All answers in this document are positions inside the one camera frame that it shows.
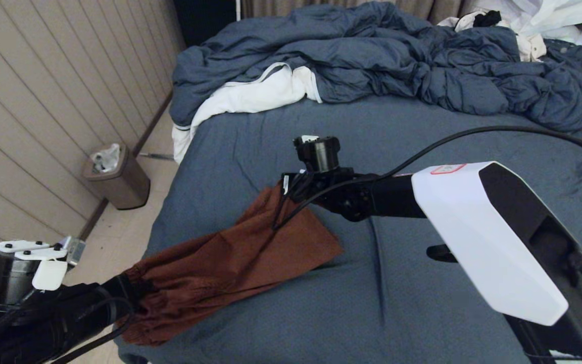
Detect white pillow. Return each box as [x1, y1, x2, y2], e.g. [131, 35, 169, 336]
[171, 62, 323, 165]

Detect rumpled blue duvet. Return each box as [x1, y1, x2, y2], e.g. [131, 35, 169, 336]
[170, 0, 582, 133]

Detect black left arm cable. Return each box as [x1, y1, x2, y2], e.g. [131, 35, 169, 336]
[0, 296, 136, 364]

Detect rust brown drawstring shorts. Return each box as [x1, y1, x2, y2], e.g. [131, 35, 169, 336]
[117, 183, 345, 347]

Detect beige curtain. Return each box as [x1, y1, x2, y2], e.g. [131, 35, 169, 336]
[240, 0, 478, 25]

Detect brown trash bin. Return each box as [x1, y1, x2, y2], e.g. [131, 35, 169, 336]
[80, 144, 151, 211]

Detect white left camera bracket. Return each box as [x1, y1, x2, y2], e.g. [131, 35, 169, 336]
[0, 240, 69, 292]

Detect cream buttoned garment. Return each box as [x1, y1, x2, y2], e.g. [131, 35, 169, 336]
[436, 10, 548, 62]

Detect white shirt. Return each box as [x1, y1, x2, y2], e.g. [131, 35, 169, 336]
[473, 0, 582, 46]

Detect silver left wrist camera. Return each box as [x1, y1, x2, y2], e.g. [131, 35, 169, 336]
[59, 236, 87, 266]

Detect dark cabinet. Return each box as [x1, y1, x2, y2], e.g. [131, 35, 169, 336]
[173, 0, 237, 49]

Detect clear plastic bin liner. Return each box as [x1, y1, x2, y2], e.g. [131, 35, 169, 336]
[90, 144, 121, 174]

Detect black cloth item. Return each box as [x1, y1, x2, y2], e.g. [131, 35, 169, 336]
[473, 9, 503, 27]

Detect bed with blue sheet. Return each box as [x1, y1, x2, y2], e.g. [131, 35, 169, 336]
[112, 94, 582, 364]

